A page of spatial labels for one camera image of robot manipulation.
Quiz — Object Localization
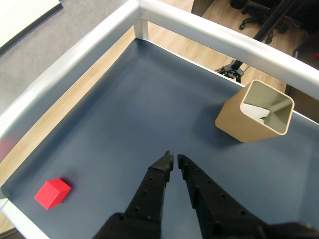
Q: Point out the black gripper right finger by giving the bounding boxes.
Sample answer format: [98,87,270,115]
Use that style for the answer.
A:
[176,154,272,239]

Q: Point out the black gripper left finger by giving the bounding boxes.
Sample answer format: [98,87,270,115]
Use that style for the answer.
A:
[93,150,174,239]

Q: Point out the red cube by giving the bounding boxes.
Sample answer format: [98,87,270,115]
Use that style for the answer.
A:
[34,178,72,211]

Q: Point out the beige square box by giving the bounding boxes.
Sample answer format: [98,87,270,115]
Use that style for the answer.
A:
[215,79,295,143]

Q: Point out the dark blue-grey mat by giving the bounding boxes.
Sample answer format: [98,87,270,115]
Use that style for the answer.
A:
[0,38,319,239]

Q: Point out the white crumpled tissue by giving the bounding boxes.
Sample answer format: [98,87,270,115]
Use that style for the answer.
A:
[243,103,271,125]

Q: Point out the black tripod stand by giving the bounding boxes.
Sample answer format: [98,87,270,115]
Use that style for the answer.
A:
[215,0,295,83]

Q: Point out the black office chair base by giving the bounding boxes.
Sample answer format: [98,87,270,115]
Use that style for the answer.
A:
[230,0,271,30]

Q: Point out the dark brown cabinet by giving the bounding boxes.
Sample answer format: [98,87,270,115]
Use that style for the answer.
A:
[191,0,215,17]

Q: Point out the white board with black edge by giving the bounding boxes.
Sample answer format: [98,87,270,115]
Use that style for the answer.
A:
[0,0,63,57]

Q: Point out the silver table rail frame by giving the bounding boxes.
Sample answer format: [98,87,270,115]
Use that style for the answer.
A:
[0,0,319,239]

